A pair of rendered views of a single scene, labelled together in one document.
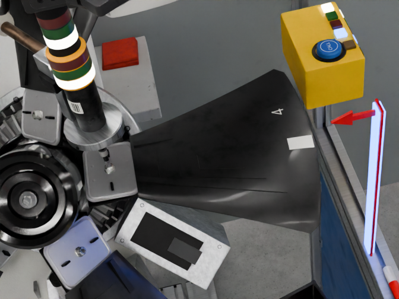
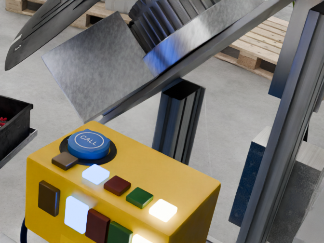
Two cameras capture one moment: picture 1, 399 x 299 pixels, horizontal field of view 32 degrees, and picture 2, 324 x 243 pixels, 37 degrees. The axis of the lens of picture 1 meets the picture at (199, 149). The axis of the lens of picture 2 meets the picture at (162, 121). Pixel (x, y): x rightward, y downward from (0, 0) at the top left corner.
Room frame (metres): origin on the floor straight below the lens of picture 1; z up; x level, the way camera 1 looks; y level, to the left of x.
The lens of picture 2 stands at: (1.10, -0.55, 1.34)
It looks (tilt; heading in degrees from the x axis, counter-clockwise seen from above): 30 degrees down; 118
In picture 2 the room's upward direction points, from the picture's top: 10 degrees clockwise
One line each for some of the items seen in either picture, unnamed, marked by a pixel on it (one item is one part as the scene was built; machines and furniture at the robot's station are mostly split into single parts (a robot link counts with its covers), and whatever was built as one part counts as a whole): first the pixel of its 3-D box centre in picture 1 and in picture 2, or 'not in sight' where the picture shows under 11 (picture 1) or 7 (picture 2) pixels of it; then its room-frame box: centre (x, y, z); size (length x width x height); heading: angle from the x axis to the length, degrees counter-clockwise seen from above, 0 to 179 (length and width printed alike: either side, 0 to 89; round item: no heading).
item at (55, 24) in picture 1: (53, 13); not in sight; (0.59, 0.11, 1.43); 0.03 x 0.03 x 0.01
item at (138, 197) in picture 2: (331, 15); (139, 197); (0.93, -0.27, 1.08); 0.02 x 0.02 x 0.01; 1
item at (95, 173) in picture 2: (340, 32); (95, 174); (0.88, -0.27, 1.08); 0.02 x 0.02 x 0.01; 1
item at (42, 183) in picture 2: not in sight; (48, 198); (0.85, -0.29, 1.04); 0.02 x 0.01 x 0.03; 1
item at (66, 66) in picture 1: (67, 53); not in sight; (0.59, 0.11, 1.38); 0.04 x 0.04 x 0.01
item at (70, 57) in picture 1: (70, 62); not in sight; (0.59, 0.12, 1.37); 0.04 x 0.04 x 0.05
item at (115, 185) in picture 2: (336, 24); (117, 185); (0.91, -0.27, 1.08); 0.02 x 0.02 x 0.01; 1
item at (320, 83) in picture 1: (321, 57); (119, 209); (0.90, -0.24, 1.02); 0.16 x 0.10 x 0.11; 1
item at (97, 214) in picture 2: not in sight; (97, 227); (0.91, -0.29, 1.04); 0.02 x 0.01 x 0.03; 1
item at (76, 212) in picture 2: not in sight; (76, 214); (0.89, -0.29, 1.04); 0.02 x 0.01 x 0.03; 1
